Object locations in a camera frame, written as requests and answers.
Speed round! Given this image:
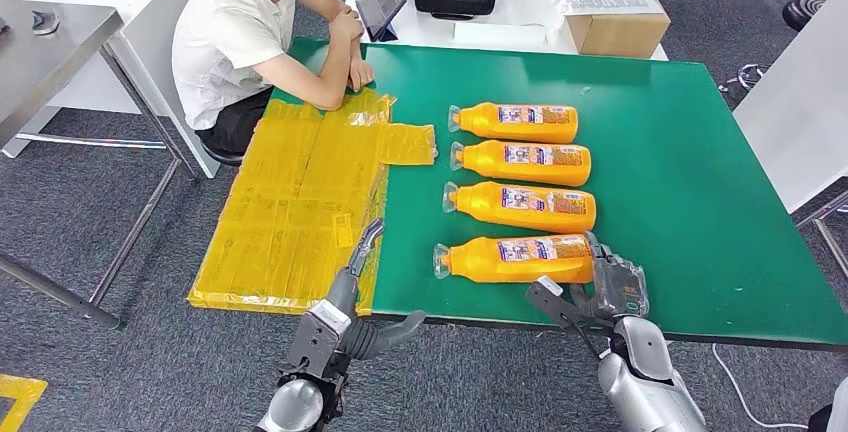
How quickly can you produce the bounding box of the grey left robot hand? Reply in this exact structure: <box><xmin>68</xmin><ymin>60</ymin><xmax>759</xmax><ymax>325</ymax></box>
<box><xmin>324</xmin><ymin>218</ymin><xmax>427</xmax><ymax>361</ymax></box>

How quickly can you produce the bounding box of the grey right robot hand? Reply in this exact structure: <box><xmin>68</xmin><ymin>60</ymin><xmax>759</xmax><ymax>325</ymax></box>
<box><xmin>569</xmin><ymin>231</ymin><xmax>651</xmax><ymax>321</ymax></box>

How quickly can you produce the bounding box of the orange detergent bottle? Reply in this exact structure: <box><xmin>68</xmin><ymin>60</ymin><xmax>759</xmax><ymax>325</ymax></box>
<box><xmin>449</xmin><ymin>140</ymin><xmax>593</xmax><ymax>188</ymax></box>
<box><xmin>442</xmin><ymin>180</ymin><xmax>598</xmax><ymax>235</ymax></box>
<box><xmin>447</xmin><ymin>101</ymin><xmax>580</xmax><ymax>145</ymax></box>
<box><xmin>432</xmin><ymin>233</ymin><xmax>596</xmax><ymax>285</ymax></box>

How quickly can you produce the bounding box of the yellow taped cardboard sheet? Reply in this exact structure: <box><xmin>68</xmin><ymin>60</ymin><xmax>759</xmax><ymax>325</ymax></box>
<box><xmin>187</xmin><ymin>87</ymin><xmax>440</xmax><ymax>318</ymax></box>

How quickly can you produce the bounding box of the white side table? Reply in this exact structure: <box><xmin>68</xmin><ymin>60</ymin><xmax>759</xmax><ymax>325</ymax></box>
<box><xmin>731</xmin><ymin>0</ymin><xmax>848</xmax><ymax>281</ymax></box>

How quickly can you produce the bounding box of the person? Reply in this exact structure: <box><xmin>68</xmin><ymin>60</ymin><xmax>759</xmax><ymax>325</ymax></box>
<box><xmin>806</xmin><ymin>375</ymin><xmax>848</xmax><ymax>432</ymax></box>
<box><xmin>170</xmin><ymin>0</ymin><xmax>376</xmax><ymax>159</ymax></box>

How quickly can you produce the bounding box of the brown cardboard box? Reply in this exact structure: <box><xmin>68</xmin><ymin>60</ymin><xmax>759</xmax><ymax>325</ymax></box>
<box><xmin>564</xmin><ymin>0</ymin><xmax>672</xmax><ymax>59</ymax></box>

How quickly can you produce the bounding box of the dark tablet on stand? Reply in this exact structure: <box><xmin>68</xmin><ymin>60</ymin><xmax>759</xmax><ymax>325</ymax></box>
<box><xmin>354</xmin><ymin>0</ymin><xmax>409</xmax><ymax>43</ymax></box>

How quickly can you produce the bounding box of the black round ribbed stool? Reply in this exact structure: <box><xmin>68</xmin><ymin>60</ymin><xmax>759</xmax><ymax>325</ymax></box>
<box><xmin>781</xmin><ymin>0</ymin><xmax>831</xmax><ymax>33</ymax></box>

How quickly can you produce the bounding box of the yellow floor tape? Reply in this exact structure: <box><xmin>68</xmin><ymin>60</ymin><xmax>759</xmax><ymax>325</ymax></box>
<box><xmin>0</xmin><ymin>374</ymin><xmax>49</xmax><ymax>432</ymax></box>

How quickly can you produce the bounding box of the stainless steel table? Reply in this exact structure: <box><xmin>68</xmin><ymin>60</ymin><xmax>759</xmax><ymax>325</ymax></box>
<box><xmin>0</xmin><ymin>0</ymin><xmax>200</xmax><ymax>331</ymax></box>

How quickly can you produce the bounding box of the small metal part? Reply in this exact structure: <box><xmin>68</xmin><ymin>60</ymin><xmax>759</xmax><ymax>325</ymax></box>
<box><xmin>29</xmin><ymin>8</ymin><xmax>62</xmax><ymax>37</ymax></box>

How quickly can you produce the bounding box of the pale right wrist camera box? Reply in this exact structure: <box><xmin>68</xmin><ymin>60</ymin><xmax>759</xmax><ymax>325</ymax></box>
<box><xmin>526</xmin><ymin>275</ymin><xmax>578</xmax><ymax>324</ymax></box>

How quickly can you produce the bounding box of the white floor cable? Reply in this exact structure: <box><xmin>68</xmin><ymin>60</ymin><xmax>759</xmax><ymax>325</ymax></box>
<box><xmin>712</xmin><ymin>342</ymin><xmax>811</xmax><ymax>432</ymax></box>

